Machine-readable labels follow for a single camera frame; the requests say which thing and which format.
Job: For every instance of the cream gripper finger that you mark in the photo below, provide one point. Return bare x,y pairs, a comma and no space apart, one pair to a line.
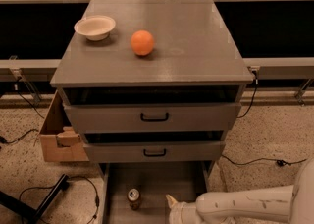
172,202

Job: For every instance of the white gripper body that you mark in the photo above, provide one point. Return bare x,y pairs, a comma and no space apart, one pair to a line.
183,210

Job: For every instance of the orange soda can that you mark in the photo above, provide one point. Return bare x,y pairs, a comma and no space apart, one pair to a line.
134,198

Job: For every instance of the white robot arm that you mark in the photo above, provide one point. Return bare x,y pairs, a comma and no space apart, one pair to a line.
289,204

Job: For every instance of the grey bottom drawer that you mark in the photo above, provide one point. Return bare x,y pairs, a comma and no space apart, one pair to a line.
184,181

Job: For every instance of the grey drawer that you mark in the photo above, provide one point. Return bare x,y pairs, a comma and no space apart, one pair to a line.
184,181
154,151
163,118

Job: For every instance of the grey middle drawer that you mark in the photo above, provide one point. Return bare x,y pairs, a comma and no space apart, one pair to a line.
154,151

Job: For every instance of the grey top drawer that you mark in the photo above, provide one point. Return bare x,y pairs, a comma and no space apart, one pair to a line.
163,118

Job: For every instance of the cardboard box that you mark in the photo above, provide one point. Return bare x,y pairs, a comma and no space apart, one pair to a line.
59,141

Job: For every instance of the orange fruit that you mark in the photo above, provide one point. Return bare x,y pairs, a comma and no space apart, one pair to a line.
142,43

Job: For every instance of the white paper bowl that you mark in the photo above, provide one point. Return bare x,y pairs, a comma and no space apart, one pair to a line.
95,28

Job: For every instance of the metal railing frame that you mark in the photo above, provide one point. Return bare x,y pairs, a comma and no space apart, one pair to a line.
275,37

